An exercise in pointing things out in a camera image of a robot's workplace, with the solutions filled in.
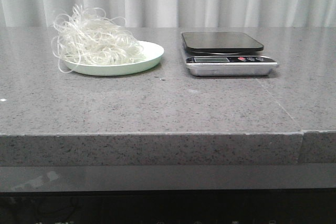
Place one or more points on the black silver kitchen scale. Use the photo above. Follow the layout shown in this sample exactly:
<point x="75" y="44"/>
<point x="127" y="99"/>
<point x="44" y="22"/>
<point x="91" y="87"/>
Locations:
<point x="224" y="54"/>

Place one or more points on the white vermicelli noodle bundle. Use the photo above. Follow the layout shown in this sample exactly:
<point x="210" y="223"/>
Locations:
<point x="89" y="37"/>

